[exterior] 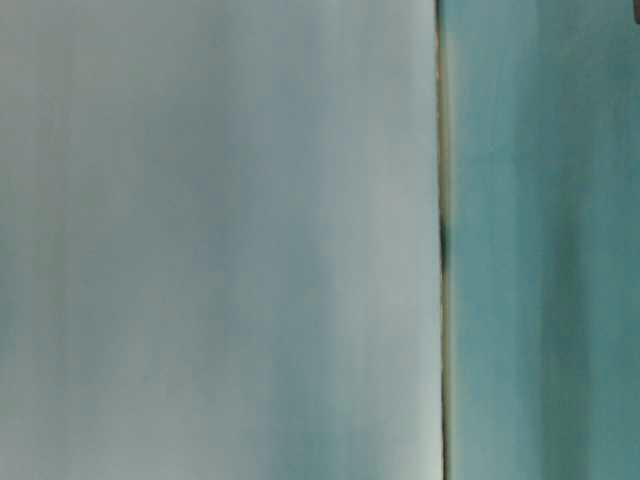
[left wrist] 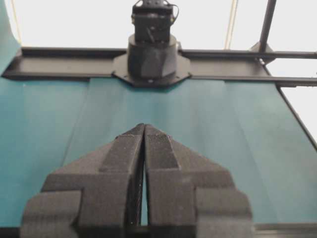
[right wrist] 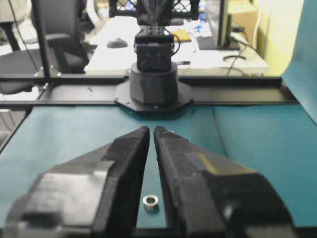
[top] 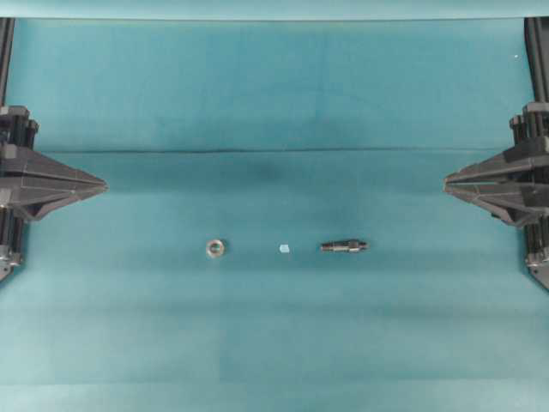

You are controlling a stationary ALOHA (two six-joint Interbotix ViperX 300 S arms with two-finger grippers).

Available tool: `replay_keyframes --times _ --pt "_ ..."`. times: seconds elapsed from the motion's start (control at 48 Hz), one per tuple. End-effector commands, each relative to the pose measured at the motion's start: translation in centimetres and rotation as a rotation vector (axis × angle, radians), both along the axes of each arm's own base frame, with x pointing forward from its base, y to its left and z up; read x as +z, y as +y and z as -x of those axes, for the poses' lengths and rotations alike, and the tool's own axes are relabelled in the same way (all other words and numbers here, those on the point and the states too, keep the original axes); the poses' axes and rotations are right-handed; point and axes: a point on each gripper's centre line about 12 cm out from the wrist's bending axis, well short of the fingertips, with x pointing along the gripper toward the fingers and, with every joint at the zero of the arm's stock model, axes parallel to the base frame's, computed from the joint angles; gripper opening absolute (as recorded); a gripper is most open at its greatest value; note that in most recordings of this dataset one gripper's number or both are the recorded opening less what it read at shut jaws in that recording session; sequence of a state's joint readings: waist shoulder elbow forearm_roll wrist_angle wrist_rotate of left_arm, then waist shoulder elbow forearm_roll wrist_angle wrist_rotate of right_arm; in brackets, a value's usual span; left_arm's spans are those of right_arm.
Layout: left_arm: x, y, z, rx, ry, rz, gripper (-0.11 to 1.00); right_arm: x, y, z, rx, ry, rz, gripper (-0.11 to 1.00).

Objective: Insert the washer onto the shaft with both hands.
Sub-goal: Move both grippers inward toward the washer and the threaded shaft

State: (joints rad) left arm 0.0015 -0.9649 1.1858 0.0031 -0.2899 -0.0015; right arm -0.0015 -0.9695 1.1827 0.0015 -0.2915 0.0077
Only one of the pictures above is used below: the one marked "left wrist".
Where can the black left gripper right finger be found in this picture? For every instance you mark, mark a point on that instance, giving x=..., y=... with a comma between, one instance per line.
x=189, y=195

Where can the black aluminium frame rail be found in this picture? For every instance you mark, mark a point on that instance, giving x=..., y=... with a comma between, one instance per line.
x=83, y=64

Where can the black frame upright post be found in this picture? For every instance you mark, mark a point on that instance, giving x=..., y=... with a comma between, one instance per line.
x=262, y=46

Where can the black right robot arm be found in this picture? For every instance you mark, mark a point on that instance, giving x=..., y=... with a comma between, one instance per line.
x=152, y=59

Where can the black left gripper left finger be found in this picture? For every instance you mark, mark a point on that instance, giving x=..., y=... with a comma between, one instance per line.
x=96, y=196

